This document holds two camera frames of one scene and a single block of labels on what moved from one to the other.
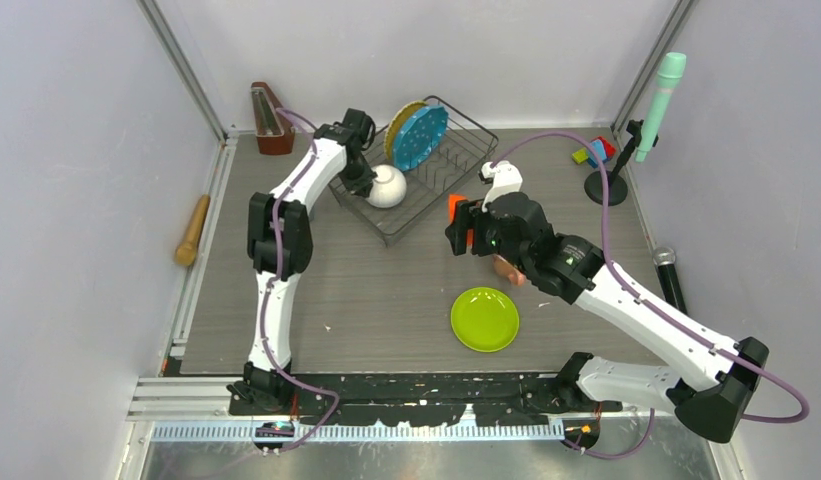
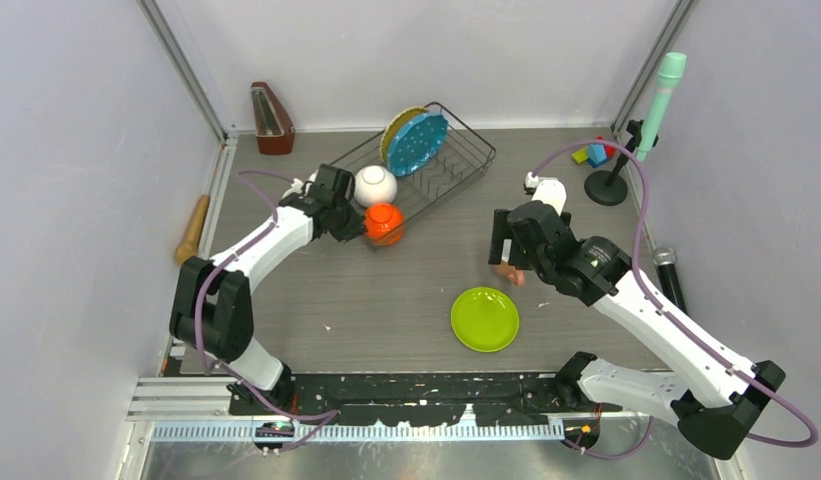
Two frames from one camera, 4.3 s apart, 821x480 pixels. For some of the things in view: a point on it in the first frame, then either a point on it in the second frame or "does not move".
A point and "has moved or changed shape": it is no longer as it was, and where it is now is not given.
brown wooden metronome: [275, 134] does not move
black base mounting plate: [515, 399] does not move
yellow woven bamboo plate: [399, 113] has moved or changed shape
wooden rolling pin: [186, 252] does not move
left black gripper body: [357, 176] → [349, 221]
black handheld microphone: [664, 258] does not move
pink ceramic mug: [507, 270] does not move
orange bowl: [452, 204] → [383, 224]
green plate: [484, 319] does not move
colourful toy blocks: [604, 150] does not move
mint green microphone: [668, 78] does not move
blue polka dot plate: [419, 135] has moved or changed shape
